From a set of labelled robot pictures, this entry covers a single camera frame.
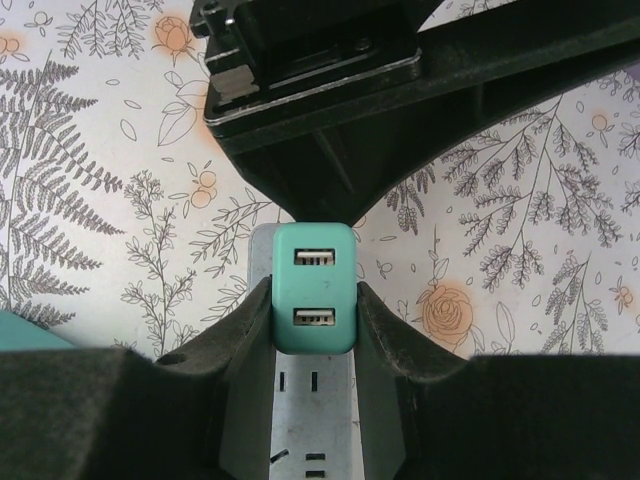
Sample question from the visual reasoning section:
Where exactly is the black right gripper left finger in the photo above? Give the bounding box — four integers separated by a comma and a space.
0, 276, 280, 480

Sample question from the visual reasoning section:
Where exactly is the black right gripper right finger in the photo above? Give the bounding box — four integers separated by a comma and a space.
354, 282, 640, 480

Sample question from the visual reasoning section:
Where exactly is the teal triangular power strip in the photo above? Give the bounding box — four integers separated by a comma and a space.
0, 308, 76, 351

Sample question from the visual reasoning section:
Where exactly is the teal USB charger plug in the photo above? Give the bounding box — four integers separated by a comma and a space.
271, 221, 359, 357

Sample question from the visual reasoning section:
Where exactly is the blue-grey power strip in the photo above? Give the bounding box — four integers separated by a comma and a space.
248, 222, 366, 480

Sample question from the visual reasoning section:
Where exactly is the floral tablecloth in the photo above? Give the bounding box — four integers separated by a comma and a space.
0, 0, 640, 361

